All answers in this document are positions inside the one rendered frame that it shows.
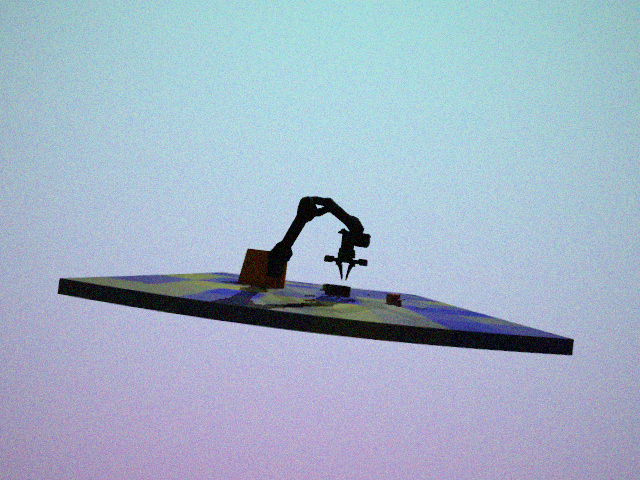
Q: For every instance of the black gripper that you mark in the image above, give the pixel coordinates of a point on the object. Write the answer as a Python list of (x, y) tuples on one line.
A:
[(361, 262)]

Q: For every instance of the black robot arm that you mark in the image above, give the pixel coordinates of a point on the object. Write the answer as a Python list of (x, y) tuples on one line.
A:
[(306, 211)]

